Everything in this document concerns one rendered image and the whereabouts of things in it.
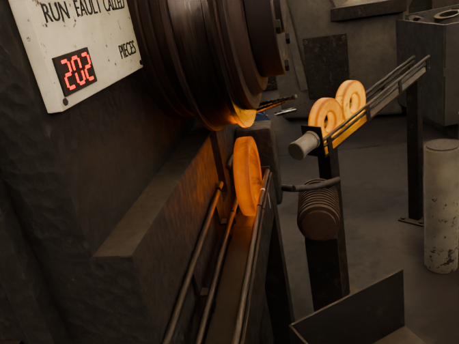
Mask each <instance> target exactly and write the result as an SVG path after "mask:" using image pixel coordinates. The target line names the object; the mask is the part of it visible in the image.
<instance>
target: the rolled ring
mask: <svg viewBox="0 0 459 344"><path fill-rule="evenodd" d="M233 170H234V185H235V189H236V196H237V200H238V204H239V207H240V210H241V212H242V213H243V214H244V215H245V216H255V210H256V205H257V202H258V197H259V194H260V189H261V186H262V172H261V166H260V157H259V154H258V149H257V145H256V143H255V141H254V139H253V137H238V138H237V139H236V142H235V144H234V153H233Z"/></svg>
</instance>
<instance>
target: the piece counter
mask: <svg viewBox="0 0 459 344"><path fill-rule="evenodd" d="M86 55H87V53H86V52H85V53H82V57H83V56H86ZM74 59H77V56H73V57H72V61H71V62H72V66H73V69H74V70H76V68H75V66H74V62H73V60H74ZM87 59H88V61H89V65H86V66H85V68H86V69H85V73H86V76H87V78H89V80H92V79H94V77H93V76H91V77H89V76H88V73H87V68H90V63H91V62H90V60H89V55H87ZM66 62H67V59H65V60H62V61H61V64H63V63H66ZM67 63H68V67H69V70H70V72H69V73H67V74H66V78H65V80H66V84H67V87H69V88H70V90H71V89H74V88H75V85H73V86H71V87H70V86H69V84H68V79H67V77H68V76H70V75H71V71H72V69H71V67H70V63H69V62H67ZM78 63H79V66H80V68H82V66H81V62H80V59H79V58H78ZM75 75H76V79H77V82H78V83H80V85H82V84H84V83H85V81H81V82H79V78H78V75H77V73H75Z"/></svg>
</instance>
